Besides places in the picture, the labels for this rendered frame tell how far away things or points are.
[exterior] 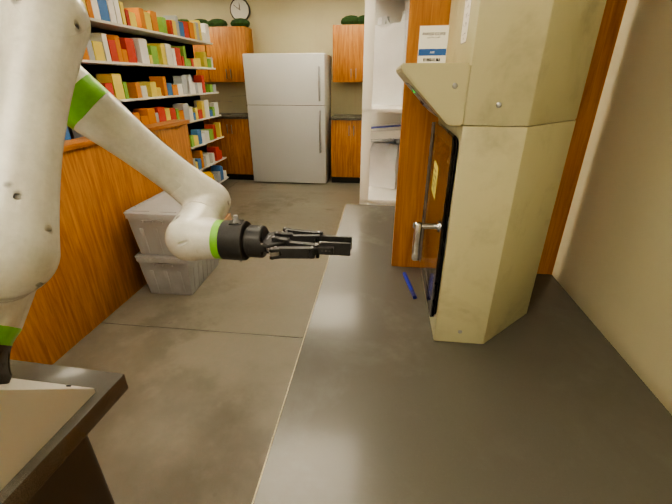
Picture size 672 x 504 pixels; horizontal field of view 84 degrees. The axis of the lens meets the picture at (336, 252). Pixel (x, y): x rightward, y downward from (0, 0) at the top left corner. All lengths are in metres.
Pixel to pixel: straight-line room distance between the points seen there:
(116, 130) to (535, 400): 1.00
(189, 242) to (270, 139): 5.05
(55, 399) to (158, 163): 0.51
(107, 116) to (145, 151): 0.09
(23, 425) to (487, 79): 0.92
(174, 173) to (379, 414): 0.69
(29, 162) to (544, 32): 0.80
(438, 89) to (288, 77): 5.08
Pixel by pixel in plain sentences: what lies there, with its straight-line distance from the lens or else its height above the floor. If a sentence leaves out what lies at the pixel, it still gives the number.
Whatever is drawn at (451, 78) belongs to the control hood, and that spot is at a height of 1.49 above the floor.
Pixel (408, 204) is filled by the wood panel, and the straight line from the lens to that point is 1.14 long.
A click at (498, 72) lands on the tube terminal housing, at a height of 1.50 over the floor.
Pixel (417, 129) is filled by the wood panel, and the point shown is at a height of 1.36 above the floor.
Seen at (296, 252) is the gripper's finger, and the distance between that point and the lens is 0.81.
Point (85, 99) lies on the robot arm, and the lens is 0.95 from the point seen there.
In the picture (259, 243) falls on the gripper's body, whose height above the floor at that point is 1.16.
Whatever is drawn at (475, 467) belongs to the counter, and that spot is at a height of 0.94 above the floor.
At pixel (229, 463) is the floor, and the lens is 1.88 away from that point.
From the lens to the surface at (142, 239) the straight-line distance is 2.98.
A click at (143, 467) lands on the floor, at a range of 1.99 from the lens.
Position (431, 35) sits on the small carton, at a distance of 0.78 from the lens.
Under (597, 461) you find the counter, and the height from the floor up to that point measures 0.94.
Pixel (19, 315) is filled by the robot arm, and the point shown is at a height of 1.12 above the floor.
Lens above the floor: 1.49
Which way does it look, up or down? 25 degrees down
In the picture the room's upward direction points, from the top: straight up
